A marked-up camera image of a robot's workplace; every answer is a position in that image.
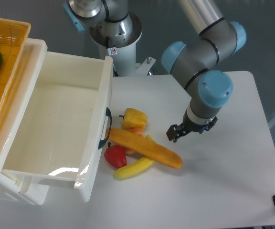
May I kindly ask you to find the yellow banana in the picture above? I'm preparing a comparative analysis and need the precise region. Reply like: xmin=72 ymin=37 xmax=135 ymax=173
xmin=113 ymin=135 xmax=157 ymax=179

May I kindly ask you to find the black drawer handle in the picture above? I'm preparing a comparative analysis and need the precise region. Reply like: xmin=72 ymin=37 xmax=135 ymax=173
xmin=98 ymin=107 xmax=112 ymax=149

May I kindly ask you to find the yellow bell pepper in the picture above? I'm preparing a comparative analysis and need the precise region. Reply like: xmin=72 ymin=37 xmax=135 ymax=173
xmin=119 ymin=108 xmax=148 ymax=129

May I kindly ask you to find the orange woven basket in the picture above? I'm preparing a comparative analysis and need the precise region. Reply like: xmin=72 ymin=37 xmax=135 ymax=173
xmin=0 ymin=18 xmax=31 ymax=116

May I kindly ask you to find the peach coloured fruit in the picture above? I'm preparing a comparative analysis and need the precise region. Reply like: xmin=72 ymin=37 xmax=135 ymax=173
xmin=123 ymin=127 xmax=146 ymax=155

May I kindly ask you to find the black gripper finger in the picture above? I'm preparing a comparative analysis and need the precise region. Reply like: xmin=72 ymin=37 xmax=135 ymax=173
xmin=166 ymin=124 xmax=185 ymax=143
xmin=204 ymin=116 xmax=218 ymax=131

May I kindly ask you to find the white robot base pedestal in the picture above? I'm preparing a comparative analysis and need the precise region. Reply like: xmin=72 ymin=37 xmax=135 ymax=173
xmin=90 ymin=12 xmax=156 ymax=77

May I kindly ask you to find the white plastic drawer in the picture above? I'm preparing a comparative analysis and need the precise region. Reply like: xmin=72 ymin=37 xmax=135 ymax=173
xmin=11 ymin=52 xmax=113 ymax=202

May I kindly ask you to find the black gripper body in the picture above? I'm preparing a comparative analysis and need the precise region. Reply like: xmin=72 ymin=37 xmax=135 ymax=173
xmin=182 ymin=116 xmax=212 ymax=135

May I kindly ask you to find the red bell pepper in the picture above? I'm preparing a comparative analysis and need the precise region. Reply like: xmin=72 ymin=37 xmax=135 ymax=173
xmin=104 ymin=142 xmax=127 ymax=168

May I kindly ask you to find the white drawer cabinet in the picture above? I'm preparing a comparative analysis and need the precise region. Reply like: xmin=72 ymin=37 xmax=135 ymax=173
xmin=0 ymin=38 xmax=49 ymax=205

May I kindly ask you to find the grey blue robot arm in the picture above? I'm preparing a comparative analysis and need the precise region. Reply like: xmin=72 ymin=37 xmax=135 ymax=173
xmin=63 ymin=0 xmax=246 ymax=142

